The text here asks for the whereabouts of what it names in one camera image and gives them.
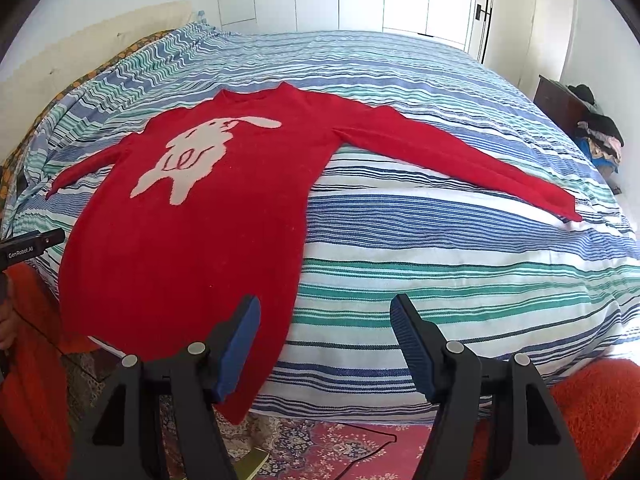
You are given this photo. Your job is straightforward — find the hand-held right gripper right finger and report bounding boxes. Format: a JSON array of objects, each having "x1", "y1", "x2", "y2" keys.
[{"x1": 389, "y1": 293, "x2": 587, "y2": 480}]

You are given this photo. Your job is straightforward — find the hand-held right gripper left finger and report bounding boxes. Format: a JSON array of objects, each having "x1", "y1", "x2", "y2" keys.
[{"x1": 65, "y1": 294, "x2": 262, "y2": 480}]

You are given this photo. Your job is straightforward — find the red sweater with white print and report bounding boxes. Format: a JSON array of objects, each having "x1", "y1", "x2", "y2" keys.
[{"x1": 46, "y1": 81, "x2": 584, "y2": 426}]

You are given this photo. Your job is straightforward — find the pile of dark clothes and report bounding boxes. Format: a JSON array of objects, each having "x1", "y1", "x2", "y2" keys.
[{"x1": 567, "y1": 83, "x2": 626, "y2": 181}]

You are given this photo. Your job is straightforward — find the person's left hand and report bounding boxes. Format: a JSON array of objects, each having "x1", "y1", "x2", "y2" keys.
[{"x1": 0, "y1": 307, "x2": 14, "y2": 352}]

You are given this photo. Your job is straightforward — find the blue green striped bed sheet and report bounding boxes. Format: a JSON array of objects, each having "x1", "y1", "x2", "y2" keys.
[{"x1": 0, "y1": 22, "x2": 640, "y2": 423}]

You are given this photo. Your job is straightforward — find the pink patterned rug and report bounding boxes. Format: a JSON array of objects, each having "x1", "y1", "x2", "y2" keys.
[{"x1": 62, "y1": 345, "x2": 443, "y2": 480}]

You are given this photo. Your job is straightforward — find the orange patterned under sheet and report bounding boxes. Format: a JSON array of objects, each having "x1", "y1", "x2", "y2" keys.
[{"x1": 0, "y1": 30, "x2": 176, "y2": 241}]

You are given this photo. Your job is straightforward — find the cream padded headboard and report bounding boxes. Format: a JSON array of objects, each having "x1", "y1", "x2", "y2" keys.
[{"x1": 0, "y1": 2, "x2": 193, "y2": 136}]

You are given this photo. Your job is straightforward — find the dark wooden cabinet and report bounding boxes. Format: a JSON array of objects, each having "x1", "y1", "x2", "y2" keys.
[{"x1": 534, "y1": 74, "x2": 591, "y2": 141}]

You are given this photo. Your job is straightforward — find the black floor cable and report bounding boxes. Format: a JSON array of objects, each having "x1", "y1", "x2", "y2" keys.
[{"x1": 327, "y1": 422, "x2": 398, "y2": 480}]

